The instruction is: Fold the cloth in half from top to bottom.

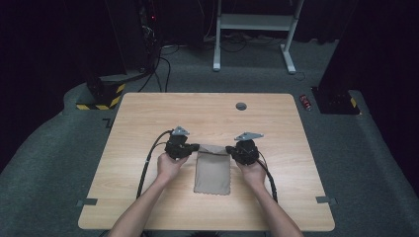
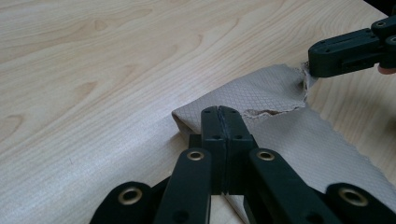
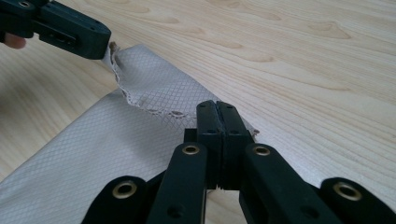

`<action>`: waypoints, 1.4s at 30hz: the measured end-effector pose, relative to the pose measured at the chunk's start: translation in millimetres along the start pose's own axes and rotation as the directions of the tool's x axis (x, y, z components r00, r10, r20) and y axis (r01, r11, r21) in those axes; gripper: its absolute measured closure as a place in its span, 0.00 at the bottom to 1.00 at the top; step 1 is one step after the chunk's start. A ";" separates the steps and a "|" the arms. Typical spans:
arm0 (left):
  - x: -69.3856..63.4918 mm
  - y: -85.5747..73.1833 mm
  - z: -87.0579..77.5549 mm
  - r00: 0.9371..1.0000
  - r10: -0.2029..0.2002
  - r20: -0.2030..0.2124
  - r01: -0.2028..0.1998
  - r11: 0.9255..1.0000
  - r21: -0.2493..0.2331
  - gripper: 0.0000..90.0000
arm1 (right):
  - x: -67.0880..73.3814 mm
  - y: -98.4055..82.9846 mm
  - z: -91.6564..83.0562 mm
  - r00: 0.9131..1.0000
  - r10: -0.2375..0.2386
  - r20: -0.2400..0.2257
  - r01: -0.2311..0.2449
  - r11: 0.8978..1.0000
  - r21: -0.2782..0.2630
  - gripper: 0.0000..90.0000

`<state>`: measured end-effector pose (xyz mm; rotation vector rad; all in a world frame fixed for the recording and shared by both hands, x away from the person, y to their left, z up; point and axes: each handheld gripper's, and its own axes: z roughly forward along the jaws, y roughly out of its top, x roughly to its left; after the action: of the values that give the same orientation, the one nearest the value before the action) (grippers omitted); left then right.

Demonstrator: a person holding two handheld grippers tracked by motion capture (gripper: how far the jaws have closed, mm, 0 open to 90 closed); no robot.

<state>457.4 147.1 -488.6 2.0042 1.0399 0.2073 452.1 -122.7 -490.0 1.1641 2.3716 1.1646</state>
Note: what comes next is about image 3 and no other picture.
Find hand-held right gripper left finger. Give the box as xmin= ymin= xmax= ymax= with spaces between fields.
xmin=146 ymin=100 xmax=224 ymax=224

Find beige mesh cloth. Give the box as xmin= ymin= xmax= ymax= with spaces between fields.
xmin=0 ymin=41 xmax=396 ymax=224

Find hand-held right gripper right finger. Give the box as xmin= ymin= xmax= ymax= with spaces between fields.
xmin=217 ymin=101 xmax=344 ymax=224

